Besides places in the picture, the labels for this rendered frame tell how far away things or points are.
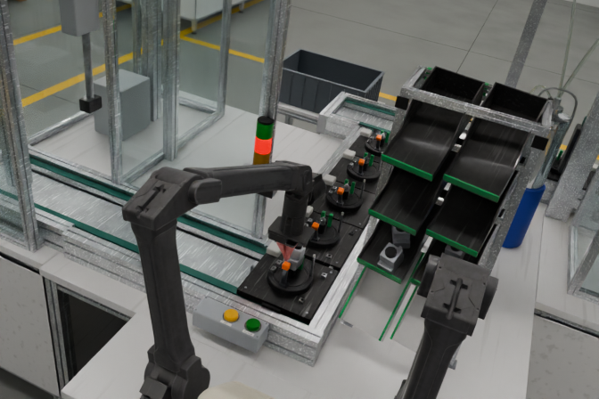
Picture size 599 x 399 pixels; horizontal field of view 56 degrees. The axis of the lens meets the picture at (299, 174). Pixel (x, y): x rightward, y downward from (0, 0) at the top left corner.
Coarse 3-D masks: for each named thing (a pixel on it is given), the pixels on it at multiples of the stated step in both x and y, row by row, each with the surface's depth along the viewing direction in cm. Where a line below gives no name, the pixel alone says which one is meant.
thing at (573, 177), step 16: (592, 112) 219; (592, 128) 222; (576, 144) 227; (592, 144) 224; (576, 160) 230; (592, 160) 227; (560, 176) 239; (576, 176) 233; (560, 192) 239; (576, 192) 236; (560, 208) 241
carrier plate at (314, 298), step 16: (272, 256) 183; (256, 272) 176; (320, 272) 179; (336, 272) 180; (240, 288) 169; (256, 288) 170; (320, 288) 173; (272, 304) 165; (288, 304) 166; (304, 304) 167; (320, 304) 169; (304, 320) 163
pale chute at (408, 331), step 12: (408, 300) 155; (420, 300) 158; (408, 312) 158; (420, 312) 157; (408, 324) 157; (420, 324) 156; (396, 336) 157; (408, 336) 156; (420, 336) 155; (408, 348) 155
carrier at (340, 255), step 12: (312, 216) 204; (324, 216) 197; (324, 228) 192; (336, 228) 197; (348, 228) 201; (312, 240) 189; (324, 240) 190; (336, 240) 191; (348, 240) 195; (312, 252) 187; (324, 252) 188; (336, 252) 189; (348, 252) 190; (324, 264) 184; (336, 264) 184
